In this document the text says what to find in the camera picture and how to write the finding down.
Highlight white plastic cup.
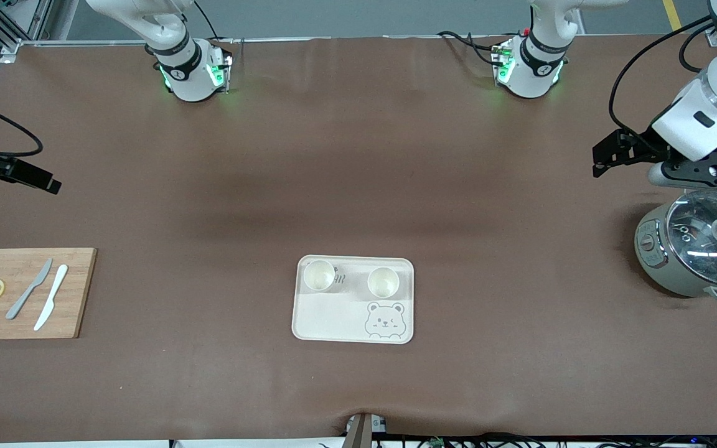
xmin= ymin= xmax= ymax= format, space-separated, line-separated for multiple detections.
xmin=304 ymin=259 xmax=336 ymax=292
xmin=367 ymin=266 xmax=400 ymax=299

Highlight cream tray with bear print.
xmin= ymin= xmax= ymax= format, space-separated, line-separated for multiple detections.
xmin=291 ymin=255 xmax=415 ymax=345

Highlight grey plastic knife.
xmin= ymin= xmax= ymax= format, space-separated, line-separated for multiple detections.
xmin=6 ymin=258 xmax=53 ymax=320

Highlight glass pot lid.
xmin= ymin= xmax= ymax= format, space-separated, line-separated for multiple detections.
xmin=665 ymin=190 xmax=717 ymax=288

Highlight white plastic knife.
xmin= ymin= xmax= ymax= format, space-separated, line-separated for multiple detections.
xmin=34 ymin=264 xmax=69 ymax=332

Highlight wooden cutting board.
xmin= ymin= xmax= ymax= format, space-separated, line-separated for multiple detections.
xmin=0 ymin=248 xmax=98 ymax=340

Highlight sage green electric cooking pot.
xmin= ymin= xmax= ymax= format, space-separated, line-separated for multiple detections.
xmin=634 ymin=190 xmax=717 ymax=304

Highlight black left arm base cables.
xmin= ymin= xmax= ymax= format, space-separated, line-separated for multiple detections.
xmin=436 ymin=30 xmax=504 ymax=67

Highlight black right arm base cable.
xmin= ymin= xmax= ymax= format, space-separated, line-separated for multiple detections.
xmin=194 ymin=0 xmax=222 ymax=41

